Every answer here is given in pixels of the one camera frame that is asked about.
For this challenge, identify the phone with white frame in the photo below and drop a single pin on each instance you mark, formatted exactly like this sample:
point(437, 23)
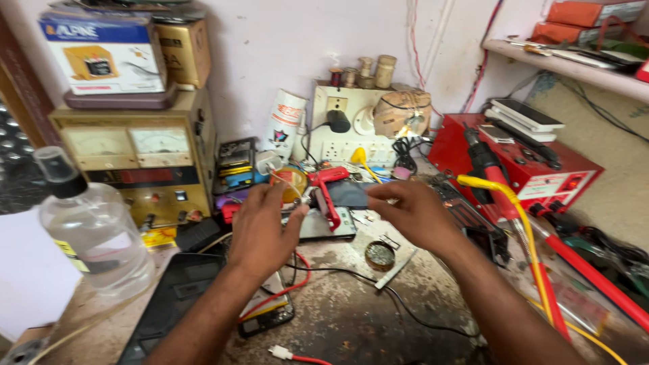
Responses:
point(324, 228)

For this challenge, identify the stack of phones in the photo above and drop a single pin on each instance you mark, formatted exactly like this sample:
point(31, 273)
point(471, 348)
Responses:
point(527, 119)

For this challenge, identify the person's right hand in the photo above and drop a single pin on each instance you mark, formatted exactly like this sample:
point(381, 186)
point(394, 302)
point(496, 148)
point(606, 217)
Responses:
point(421, 218)

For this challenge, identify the white flat stick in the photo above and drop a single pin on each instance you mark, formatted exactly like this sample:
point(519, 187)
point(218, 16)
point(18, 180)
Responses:
point(395, 269)

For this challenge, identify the blue and white cardboard box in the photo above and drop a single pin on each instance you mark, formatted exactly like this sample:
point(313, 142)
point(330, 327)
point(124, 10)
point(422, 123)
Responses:
point(101, 56)

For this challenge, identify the white switch board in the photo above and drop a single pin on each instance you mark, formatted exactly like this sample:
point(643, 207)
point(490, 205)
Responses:
point(355, 147)

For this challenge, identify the red tube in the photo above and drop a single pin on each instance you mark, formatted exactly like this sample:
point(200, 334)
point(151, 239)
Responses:
point(593, 276)

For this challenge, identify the stack of phone parts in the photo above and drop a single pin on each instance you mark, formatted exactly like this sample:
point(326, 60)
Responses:
point(235, 165)

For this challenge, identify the tall beige spool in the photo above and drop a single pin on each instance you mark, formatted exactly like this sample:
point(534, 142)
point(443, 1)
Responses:
point(385, 72)

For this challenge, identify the small pink item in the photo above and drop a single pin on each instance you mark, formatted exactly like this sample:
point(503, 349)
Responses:
point(401, 173)

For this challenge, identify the small metal part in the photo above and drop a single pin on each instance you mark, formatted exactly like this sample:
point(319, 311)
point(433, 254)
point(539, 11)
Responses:
point(303, 199)

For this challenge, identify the black perforated grille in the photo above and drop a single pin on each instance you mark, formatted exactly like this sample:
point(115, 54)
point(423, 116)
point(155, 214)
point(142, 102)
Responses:
point(18, 157)

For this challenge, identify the round flux tin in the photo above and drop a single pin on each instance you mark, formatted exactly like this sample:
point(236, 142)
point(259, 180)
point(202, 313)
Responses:
point(380, 256)

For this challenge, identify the black circuit board holder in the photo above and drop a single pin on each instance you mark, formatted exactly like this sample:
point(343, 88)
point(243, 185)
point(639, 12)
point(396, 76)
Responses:
point(471, 223)

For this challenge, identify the wall shelf with boxes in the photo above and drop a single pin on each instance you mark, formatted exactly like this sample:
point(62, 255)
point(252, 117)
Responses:
point(578, 45)

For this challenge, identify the white charger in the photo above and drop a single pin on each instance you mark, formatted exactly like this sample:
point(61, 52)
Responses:
point(267, 162)

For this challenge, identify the dark brown flat case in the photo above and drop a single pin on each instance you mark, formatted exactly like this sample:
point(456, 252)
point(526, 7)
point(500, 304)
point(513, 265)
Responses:
point(121, 100)

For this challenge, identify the gold cardboard box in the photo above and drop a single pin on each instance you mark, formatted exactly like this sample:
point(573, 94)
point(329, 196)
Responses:
point(185, 53)

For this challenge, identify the clear plastic bag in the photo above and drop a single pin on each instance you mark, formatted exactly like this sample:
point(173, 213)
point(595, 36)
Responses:
point(568, 289)

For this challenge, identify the yellow plug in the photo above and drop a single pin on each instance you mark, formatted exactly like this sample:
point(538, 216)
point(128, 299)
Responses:
point(361, 157)

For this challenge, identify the red soldering station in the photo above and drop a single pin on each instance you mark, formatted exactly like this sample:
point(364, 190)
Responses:
point(547, 177)

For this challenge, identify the beige bench power supply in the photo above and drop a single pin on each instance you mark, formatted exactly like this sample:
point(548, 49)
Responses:
point(137, 152)

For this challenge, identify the black tablet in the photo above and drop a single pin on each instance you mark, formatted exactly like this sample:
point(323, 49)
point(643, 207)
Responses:
point(172, 304)

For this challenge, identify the person's left hand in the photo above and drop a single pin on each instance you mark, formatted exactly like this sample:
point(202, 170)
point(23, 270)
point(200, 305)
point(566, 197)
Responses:
point(258, 238)

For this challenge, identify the opened phone with battery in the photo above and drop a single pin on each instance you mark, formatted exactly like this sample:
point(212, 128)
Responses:
point(268, 312)

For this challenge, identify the clear plastic spray bottle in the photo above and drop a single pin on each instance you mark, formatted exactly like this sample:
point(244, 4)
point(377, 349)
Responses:
point(96, 238)

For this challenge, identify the beige stacked spool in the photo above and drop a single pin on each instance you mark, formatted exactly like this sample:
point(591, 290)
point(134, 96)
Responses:
point(365, 73)

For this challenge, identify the red phone clamp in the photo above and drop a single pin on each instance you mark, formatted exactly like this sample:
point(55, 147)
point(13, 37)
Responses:
point(329, 195)

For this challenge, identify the clear plastic tube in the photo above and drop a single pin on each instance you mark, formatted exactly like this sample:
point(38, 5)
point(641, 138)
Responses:
point(86, 324)

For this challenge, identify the brown taped lamp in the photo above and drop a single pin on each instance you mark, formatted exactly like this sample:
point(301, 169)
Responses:
point(400, 111)

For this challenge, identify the small grey spool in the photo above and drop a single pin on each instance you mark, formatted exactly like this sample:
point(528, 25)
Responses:
point(350, 77)

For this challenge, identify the orange round container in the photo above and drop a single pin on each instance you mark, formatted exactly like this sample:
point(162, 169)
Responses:
point(296, 178)

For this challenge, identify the white printed spray can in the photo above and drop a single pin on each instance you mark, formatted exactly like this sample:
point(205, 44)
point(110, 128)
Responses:
point(283, 121)

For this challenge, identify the black plug adapter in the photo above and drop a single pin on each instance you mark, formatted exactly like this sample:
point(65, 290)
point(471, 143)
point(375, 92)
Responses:
point(338, 121)

